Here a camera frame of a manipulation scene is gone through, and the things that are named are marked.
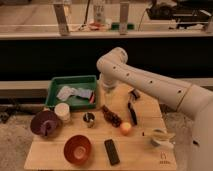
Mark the orange fruit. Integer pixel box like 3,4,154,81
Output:
120,122,132,135

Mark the purple bowl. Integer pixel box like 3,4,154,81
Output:
30,110,60,137

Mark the red small item in tray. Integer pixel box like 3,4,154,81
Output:
89,93,95,103

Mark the left metal post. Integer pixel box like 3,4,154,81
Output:
53,1,69,36

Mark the green item on shelf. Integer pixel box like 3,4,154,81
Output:
110,22,135,31

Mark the black remote control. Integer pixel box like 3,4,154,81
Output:
104,139,120,165

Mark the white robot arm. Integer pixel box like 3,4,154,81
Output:
96,47,213,171

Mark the metal post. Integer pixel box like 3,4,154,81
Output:
53,1,69,36
119,2,129,35

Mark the white bottle on shelf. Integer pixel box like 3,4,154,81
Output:
93,5,105,24

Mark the white paper cup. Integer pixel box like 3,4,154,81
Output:
54,103,70,122

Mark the black dish brush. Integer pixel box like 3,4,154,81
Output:
127,89,140,125

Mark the red bowl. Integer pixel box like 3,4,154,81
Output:
63,135,92,166

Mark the small metal cup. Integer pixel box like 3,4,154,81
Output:
83,113,95,128

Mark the green plastic tray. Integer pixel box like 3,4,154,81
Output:
45,75,97,110

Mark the right metal post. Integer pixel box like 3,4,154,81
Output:
119,2,129,35

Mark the black device on shelf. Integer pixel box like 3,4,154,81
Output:
146,0,213,29

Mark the white crumpled cloth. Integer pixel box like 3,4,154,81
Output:
57,86,76,101

